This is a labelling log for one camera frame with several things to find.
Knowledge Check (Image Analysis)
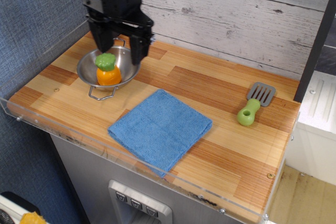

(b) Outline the orange yellow object bottom left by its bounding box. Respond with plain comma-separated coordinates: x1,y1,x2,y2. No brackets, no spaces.
19,212,47,224

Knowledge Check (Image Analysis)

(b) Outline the dark vertical post right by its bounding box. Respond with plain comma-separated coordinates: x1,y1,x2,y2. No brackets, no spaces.
293,0,335,103

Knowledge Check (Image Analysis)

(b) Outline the grey spatula with green handle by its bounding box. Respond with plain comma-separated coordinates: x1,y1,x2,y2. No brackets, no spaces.
237,82,276,126

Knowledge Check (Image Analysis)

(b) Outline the silver dispenser button panel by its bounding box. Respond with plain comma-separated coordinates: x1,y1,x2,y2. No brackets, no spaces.
108,179,173,223

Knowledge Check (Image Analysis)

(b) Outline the blue folded cloth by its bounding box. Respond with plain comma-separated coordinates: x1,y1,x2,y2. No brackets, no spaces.
108,89,212,177

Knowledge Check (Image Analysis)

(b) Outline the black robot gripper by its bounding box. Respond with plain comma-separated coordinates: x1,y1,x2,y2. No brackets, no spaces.
84,0,154,65

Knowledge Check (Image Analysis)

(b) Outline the white toy sink counter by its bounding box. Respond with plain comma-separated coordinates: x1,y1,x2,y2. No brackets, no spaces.
285,71,335,185

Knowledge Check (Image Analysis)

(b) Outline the stainless steel bowl with handles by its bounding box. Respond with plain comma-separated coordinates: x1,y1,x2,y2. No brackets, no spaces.
77,38,140,101

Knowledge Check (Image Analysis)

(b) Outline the grey toy fridge cabinet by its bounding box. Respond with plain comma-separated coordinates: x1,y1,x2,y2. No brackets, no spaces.
51,135,237,223

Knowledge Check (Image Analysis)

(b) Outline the orange green carrot saltshaker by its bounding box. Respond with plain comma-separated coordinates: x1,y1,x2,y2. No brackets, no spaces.
95,53,122,86

